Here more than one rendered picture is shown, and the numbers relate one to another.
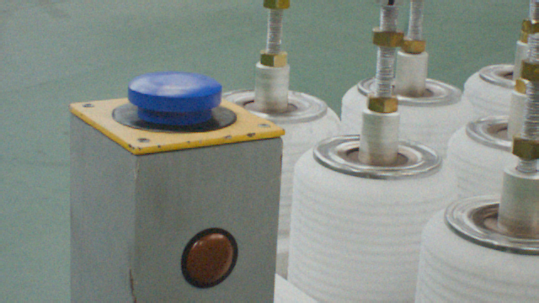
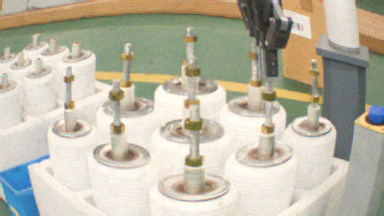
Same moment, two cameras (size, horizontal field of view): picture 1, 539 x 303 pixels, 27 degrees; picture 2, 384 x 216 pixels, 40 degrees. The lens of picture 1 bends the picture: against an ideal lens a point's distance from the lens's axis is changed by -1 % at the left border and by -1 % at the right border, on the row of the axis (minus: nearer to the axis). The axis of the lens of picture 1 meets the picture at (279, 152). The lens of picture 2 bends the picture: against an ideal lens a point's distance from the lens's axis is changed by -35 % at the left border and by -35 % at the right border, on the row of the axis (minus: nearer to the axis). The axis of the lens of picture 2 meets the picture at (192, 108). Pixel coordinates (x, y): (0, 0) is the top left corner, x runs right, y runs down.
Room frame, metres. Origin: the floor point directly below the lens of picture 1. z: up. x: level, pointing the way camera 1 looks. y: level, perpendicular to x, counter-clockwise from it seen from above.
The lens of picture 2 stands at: (0.87, 0.69, 0.58)
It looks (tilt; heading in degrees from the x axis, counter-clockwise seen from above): 19 degrees down; 257
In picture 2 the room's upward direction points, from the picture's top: straight up
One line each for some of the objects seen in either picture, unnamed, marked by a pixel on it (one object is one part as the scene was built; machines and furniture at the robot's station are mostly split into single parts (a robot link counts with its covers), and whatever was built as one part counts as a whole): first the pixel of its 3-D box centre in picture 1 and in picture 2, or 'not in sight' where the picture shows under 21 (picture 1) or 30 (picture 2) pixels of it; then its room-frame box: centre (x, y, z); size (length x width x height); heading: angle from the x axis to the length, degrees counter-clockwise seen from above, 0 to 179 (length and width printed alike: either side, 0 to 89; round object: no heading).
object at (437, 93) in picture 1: (409, 92); (119, 156); (0.78, -0.09, 0.25); 0.08 x 0.08 x 0.01
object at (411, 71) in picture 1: (411, 74); (118, 145); (0.78, -0.09, 0.26); 0.02 x 0.02 x 0.03
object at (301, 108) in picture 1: (270, 107); (194, 188); (0.71, 0.01, 0.25); 0.08 x 0.08 x 0.01
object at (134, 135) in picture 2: not in sight; (131, 169); (0.74, -0.25, 0.16); 0.10 x 0.10 x 0.18
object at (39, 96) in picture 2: not in sight; (39, 115); (0.92, -0.51, 0.16); 0.10 x 0.10 x 0.18
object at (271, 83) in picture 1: (271, 88); (194, 178); (0.71, 0.01, 0.26); 0.02 x 0.02 x 0.03
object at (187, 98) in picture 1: (174, 103); (377, 116); (0.46, 0.05, 0.32); 0.04 x 0.04 x 0.02
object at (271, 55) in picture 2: not in sight; (273, 57); (0.61, -0.04, 0.37); 0.03 x 0.01 x 0.05; 95
